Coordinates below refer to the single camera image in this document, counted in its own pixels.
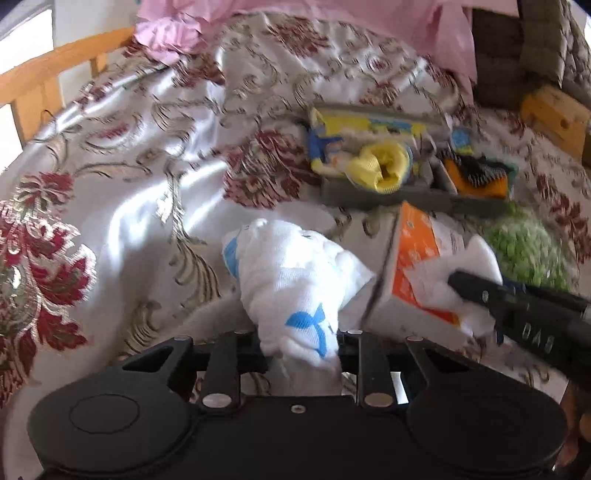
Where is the grey tray with yellow cartoon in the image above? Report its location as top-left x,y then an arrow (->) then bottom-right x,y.
307,104 -> 513,217

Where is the wooden bed frame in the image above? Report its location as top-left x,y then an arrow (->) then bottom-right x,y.
519,84 -> 591,167

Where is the orange container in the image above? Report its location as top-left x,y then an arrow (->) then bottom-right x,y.
441,154 -> 511,200

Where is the yellow sock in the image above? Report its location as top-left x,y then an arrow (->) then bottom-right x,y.
345,141 -> 414,193

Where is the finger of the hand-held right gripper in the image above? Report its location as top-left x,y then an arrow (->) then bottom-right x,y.
448,271 -> 509,324

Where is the white window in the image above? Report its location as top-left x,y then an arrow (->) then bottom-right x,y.
0,0 -> 56,51

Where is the green plant in clear bag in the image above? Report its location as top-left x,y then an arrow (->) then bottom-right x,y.
482,205 -> 580,294

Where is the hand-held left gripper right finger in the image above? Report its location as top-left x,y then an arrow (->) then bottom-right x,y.
337,329 -> 467,409

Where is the pink sheet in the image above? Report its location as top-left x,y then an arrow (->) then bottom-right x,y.
134,0 -> 478,93

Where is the floral satin blanket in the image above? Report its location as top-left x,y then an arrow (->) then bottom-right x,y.
0,11 -> 591,416

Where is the white printed sock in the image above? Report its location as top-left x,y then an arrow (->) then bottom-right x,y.
222,218 -> 377,398

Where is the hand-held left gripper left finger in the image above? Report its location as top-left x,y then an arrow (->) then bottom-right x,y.
122,331 -> 269,411

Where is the black striped sock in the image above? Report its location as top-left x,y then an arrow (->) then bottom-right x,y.
443,154 -> 492,185

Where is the orange and white box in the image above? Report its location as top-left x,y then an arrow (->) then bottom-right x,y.
367,200 -> 469,340

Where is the plain white sock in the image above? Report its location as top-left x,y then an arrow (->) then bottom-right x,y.
413,233 -> 505,335

